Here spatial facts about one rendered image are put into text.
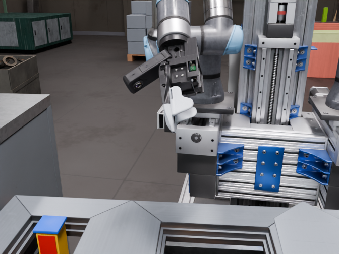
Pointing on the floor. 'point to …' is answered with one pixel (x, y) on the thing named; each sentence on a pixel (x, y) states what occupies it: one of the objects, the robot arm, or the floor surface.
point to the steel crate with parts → (19, 74)
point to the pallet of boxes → (140, 27)
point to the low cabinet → (34, 32)
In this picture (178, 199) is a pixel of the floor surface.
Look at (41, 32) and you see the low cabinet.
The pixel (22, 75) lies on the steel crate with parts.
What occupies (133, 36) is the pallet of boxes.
